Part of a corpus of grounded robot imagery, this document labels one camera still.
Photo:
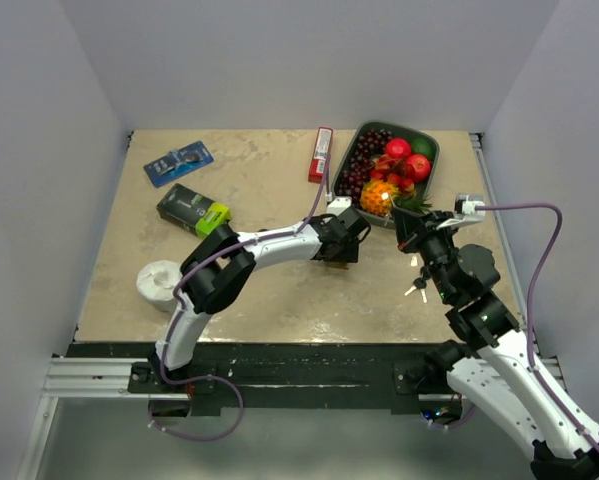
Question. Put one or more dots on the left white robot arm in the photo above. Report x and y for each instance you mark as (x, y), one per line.
(215, 273)

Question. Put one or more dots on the red apple upper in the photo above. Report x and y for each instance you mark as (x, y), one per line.
(397, 148)

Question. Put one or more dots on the black headed key bunch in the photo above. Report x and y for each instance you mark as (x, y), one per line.
(419, 284)

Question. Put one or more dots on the white tape roll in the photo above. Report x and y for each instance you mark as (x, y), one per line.
(155, 283)

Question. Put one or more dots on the red rectangular box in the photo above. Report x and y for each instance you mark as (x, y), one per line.
(321, 153)

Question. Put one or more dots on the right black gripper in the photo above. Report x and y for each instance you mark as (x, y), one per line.
(408, 225)

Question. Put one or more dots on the green lime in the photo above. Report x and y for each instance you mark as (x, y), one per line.
(421, 146)

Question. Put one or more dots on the dark red grapes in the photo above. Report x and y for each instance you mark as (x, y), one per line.
(363, 163)

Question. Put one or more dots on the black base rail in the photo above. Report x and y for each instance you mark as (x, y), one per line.
(394, 377)

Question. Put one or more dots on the red leafy fruit cluster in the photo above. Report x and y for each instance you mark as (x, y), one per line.
(395, 171)

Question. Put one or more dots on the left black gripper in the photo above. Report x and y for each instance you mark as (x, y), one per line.
(348, 254)

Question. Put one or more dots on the blue blister pack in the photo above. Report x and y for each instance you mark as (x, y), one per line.
(178, 163)

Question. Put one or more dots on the orange toy pineapple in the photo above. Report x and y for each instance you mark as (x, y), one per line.
(379, 197)

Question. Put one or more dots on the brass padlock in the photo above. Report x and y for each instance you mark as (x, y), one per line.
(338, 265)

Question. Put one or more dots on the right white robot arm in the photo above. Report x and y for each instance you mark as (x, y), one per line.
(493, 363)

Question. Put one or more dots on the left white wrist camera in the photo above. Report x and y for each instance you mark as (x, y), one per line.
(338, 205)

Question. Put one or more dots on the red apple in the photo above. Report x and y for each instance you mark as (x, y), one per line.
(418, 168)
(397, 148)

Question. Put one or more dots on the green black product box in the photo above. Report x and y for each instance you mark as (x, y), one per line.
(192, 211)

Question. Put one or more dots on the red apple lower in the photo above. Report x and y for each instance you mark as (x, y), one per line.
(418, 168)

